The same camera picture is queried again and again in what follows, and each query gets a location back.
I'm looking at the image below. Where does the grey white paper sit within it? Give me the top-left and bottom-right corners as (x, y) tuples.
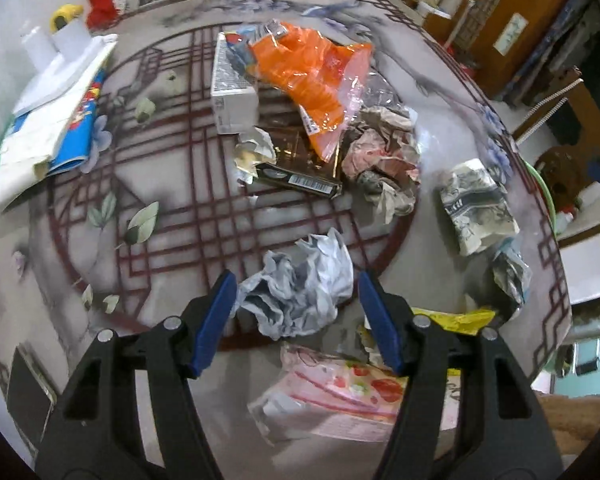
(230, 228), (354, 340)

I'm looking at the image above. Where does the yellow wrapper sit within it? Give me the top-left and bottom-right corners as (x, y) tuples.
(413, 308), (495, 336)

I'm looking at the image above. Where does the small crumpled grey paper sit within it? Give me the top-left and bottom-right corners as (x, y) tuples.
(491, 238), (532, 307)

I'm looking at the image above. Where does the white bottle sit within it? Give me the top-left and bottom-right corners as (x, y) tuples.
(21, 24), (58, 73)

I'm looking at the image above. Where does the black phone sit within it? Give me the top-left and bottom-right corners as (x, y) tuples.
(6, 346), (57, 450)

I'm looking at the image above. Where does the white cup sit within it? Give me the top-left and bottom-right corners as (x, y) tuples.
(52, 15), (92, 62)

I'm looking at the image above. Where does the gold black box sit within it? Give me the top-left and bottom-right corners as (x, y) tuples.
(257, 127), (342, 200)

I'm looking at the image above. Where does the white silver box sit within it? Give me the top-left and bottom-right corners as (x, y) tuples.
(210, 32), (259, 134)

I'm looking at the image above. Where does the crumpled brown pink paper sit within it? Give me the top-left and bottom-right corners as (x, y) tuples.
(340, 105), (420, 224)

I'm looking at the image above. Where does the blue cartoon snack bag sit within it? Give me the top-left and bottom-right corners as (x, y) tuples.
(46, 68), (106, 177)

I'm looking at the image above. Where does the pink strawberry snack bag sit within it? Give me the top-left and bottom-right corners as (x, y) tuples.
(247, 342), (462, 446)

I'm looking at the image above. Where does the white plastic tray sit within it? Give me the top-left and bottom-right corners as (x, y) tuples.
(12, 34), (118, 117)

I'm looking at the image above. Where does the crumpled newspaper piece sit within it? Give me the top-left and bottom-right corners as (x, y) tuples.
(439, 158), (519, 257)

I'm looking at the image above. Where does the orange plastic bag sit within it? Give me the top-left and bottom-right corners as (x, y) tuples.
(247, 20), (374, 162)

